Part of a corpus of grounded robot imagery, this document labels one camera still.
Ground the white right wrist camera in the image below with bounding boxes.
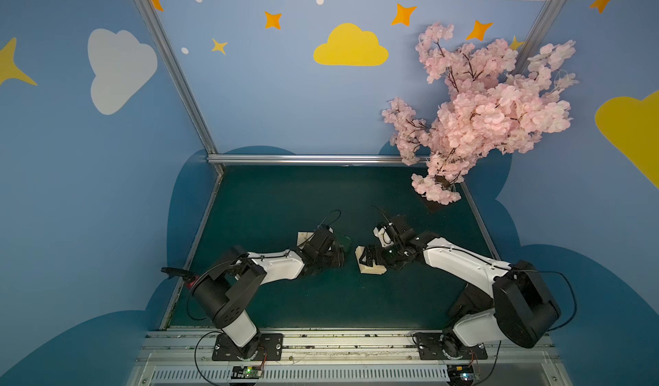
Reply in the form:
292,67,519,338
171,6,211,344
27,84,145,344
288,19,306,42
373,227,395,248

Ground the pink cherry blossom tree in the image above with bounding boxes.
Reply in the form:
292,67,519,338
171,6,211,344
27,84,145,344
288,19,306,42
382,23,577,205

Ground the aluminium back frame rail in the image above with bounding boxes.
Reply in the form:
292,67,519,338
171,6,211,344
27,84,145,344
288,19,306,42
207,154,403,166

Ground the aluminium frame post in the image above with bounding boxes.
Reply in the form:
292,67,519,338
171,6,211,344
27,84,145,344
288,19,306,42
513,0,566,75
133,0,218,158

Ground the front aluminium rail base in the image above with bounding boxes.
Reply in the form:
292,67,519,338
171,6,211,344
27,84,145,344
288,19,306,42
127,328,571,385

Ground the white lift-off lid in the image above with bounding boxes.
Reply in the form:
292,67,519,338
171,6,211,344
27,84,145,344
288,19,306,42
296,231,314,249

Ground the aluminium right frame post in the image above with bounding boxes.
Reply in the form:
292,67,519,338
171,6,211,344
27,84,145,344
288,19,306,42
513,0,566,75

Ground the cream flower print box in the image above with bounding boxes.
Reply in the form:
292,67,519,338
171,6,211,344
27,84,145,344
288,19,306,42
355,245,387,275

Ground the left green circuit board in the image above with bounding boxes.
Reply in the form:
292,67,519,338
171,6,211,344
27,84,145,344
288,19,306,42
231,366,264,380

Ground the right green circuit board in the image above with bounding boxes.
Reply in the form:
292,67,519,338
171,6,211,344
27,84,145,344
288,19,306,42
446,365,476,386

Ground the aluminium left frame post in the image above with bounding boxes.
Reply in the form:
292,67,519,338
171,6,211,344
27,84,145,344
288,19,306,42
133,0,218,158

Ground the green circuit board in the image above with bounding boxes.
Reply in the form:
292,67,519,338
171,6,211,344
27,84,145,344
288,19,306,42
231,366,264,380
446,365,476,386

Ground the green jewelry box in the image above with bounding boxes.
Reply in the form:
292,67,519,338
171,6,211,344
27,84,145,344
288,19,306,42
337,235,355,254

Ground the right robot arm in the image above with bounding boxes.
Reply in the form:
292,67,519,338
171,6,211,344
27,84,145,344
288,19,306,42
358,216,561,357

